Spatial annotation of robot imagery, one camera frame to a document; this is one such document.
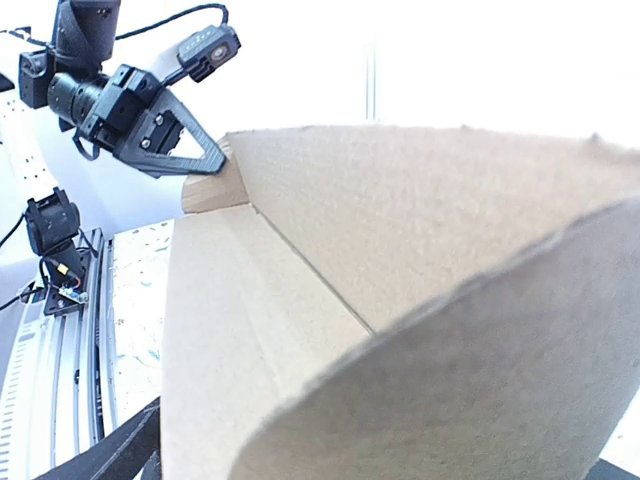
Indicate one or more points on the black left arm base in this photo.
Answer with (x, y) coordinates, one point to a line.
(64, 251)

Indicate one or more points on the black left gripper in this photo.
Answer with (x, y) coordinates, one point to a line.
(107, 108)

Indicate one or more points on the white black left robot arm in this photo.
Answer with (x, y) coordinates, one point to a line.
(83, 40)

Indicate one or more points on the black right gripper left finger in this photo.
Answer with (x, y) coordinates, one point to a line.
(133, 449)

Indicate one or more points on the floral patterned table mat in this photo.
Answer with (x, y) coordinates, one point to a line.
(140, 274)

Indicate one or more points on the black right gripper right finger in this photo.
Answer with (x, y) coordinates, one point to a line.
(604, 470)

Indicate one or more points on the left rear aluminium frame post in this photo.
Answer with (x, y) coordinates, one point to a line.
(371, 82)

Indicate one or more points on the front aluminium rail frame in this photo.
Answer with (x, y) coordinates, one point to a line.
(58, 398)

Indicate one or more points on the brown cardboard box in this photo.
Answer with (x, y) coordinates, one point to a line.
(380, 302)

